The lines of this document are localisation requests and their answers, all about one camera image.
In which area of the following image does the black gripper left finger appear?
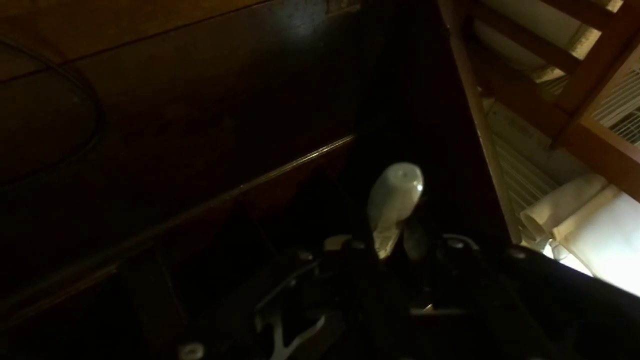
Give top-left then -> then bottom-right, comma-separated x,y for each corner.
324,222 -> 384,317

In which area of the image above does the white radiator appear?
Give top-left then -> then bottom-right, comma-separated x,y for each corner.
487,67 -> 640,233

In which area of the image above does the white bed mattress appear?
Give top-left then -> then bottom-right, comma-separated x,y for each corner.
518,171 -> 640,299

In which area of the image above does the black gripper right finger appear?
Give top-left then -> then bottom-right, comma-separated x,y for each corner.
400,208 -> 469,317

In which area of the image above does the dark wooden secretary cabinet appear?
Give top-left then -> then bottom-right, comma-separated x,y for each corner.
0,0 -> 524,360

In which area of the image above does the wooden chair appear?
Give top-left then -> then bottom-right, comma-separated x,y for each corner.
437,0 -> 640,205

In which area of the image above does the thin black cord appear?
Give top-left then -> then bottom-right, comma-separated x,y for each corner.
0,38 -> 108,191

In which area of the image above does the pale oval object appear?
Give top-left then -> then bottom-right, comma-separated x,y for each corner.
366,160 -> 426,262

